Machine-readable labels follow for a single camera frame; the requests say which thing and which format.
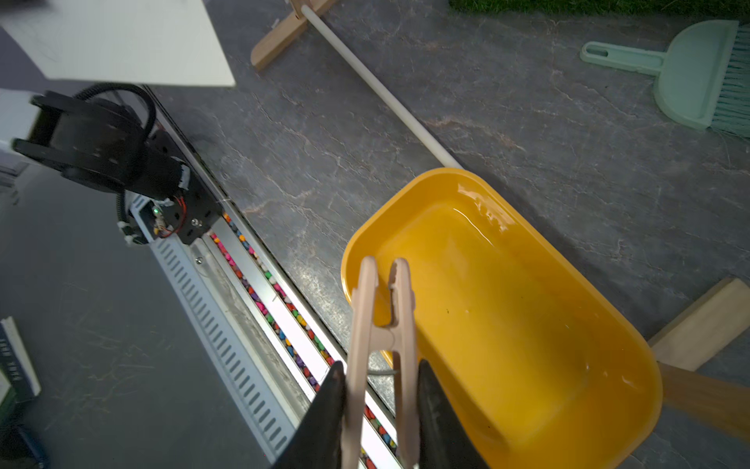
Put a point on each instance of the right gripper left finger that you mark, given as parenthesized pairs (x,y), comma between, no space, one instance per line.
(317,441)

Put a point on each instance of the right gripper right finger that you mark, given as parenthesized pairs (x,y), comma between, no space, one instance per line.
(443,440)

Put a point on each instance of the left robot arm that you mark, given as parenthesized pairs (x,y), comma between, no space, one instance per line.
(100,138)

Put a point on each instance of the yellow plastic tray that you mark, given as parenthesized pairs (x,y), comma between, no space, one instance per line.
(542,371)

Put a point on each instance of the wooden clothesline stand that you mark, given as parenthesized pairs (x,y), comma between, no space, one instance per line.
(696,336)

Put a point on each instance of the green hand brush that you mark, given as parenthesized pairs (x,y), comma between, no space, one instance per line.
(701,80)

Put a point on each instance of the green artificial grass mat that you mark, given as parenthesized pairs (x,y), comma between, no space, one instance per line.
(730,9)

